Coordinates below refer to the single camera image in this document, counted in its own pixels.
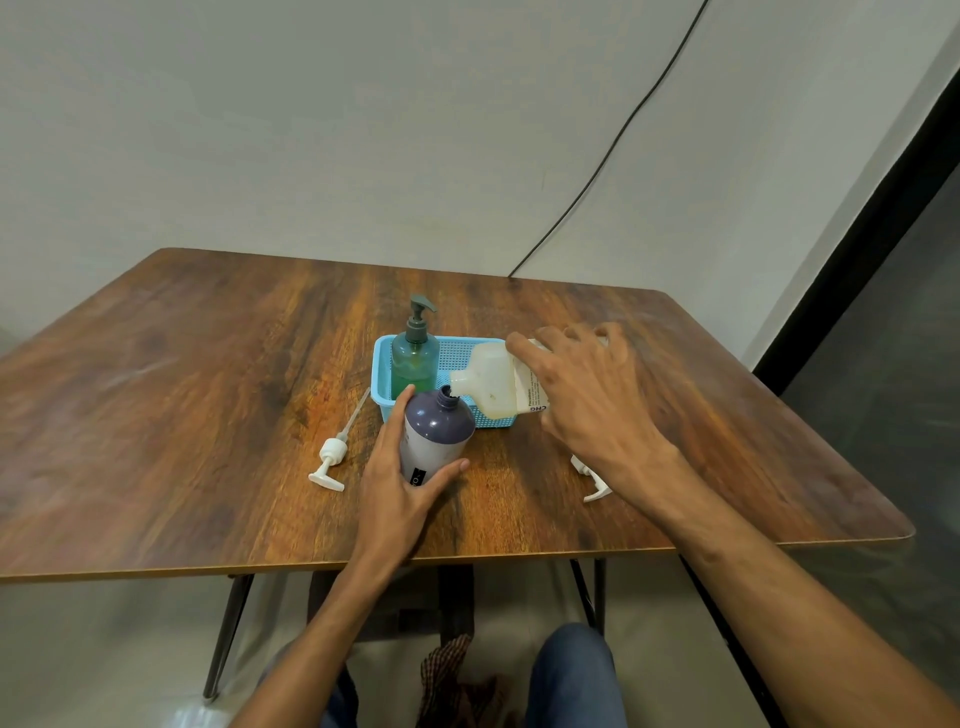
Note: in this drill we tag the person's right hand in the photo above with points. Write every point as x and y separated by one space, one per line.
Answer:
596 405

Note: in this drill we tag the person's leg in jeans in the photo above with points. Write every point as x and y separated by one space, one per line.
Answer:
574 682
343 705

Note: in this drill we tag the person's left forearm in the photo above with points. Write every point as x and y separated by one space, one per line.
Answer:
315 652

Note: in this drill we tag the person's right leg in jeans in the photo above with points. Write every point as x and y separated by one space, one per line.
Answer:
574 682

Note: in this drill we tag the brown checked cloth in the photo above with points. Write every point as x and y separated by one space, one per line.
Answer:
450 686

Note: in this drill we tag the person's left hand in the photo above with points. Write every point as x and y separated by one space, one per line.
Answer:
390 502

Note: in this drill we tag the person's right forearm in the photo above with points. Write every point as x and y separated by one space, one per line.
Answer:
787 622

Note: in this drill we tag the blue plastic basket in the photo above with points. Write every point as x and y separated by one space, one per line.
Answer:
457 357

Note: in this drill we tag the green soap pump bottle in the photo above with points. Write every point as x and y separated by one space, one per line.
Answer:
414 361

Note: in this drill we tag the purple round bottle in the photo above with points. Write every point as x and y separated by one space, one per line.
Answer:
441 435

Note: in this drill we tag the white pump head with tube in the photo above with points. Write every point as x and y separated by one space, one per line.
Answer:
332 452

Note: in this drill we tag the dark glass door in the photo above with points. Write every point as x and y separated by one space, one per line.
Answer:
892 420

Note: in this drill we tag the person's left thumb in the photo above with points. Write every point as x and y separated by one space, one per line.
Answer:
444 477

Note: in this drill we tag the person's left leg in jeans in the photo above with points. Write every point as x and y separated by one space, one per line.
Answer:
343 705

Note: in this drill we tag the white translucent refill bottle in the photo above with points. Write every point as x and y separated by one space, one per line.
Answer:
491 382

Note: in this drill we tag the black door frame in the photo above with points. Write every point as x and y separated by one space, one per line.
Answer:
847 247

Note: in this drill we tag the black table leg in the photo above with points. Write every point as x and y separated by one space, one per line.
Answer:
225 637
598 592
724 637

